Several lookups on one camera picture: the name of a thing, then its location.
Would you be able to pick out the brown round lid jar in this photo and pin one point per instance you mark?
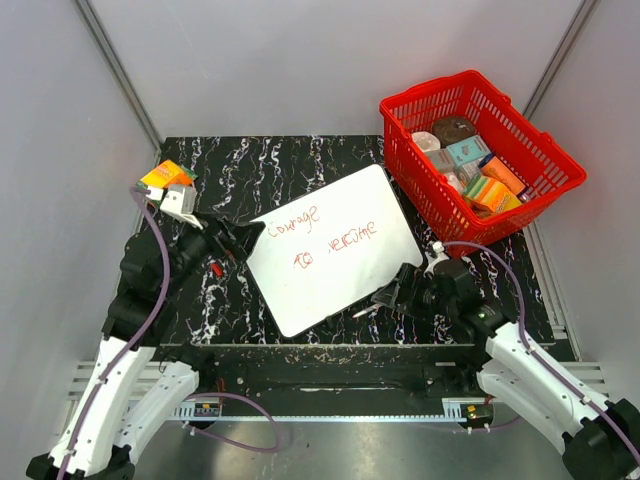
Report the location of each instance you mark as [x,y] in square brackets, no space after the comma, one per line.
[452,129]

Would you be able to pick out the red plastic shopping basket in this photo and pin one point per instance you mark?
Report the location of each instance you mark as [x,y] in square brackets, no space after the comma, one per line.
[435,185]

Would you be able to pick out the white whiteboard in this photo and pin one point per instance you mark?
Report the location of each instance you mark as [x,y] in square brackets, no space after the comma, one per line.
[326,250]

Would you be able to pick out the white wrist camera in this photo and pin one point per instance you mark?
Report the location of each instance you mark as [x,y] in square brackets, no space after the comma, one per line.
[436,253]
[176,201]

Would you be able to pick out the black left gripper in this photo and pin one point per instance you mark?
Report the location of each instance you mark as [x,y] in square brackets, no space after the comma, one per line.
[244,235]

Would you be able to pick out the red whiteboard marker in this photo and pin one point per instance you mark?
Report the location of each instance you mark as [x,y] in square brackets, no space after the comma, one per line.
[365,311]

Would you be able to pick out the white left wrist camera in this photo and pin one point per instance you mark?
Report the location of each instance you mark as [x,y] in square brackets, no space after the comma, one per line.
[176,201]

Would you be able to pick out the teal cardboard box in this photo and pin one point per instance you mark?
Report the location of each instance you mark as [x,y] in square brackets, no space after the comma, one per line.
[468,150]

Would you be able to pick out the orange green snack box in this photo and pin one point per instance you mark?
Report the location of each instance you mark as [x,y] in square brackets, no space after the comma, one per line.
[167,173]

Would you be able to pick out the orange blue box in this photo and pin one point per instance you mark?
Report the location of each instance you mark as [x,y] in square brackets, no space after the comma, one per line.
[491,166]

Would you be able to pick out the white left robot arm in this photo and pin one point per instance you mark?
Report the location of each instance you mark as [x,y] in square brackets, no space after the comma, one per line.
[106,435]

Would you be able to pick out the red marker cap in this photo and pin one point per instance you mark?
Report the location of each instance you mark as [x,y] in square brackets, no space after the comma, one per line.
[217,269]

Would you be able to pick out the white toilet paper roll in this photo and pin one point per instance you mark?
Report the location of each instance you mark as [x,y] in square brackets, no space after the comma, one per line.
[426,141]

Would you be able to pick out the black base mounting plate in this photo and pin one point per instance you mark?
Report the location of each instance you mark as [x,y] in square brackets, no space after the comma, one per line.
[431,371]

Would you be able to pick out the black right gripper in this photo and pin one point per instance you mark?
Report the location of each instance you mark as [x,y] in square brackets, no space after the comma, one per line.
[410,277]

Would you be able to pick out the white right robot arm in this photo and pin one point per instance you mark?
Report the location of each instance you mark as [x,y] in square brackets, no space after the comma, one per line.
[595,437]

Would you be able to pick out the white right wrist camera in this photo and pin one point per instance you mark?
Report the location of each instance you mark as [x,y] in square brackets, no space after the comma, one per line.
[436,253]

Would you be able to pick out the yellow green sponge pack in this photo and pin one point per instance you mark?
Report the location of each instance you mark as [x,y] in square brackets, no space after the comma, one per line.
[490,195]

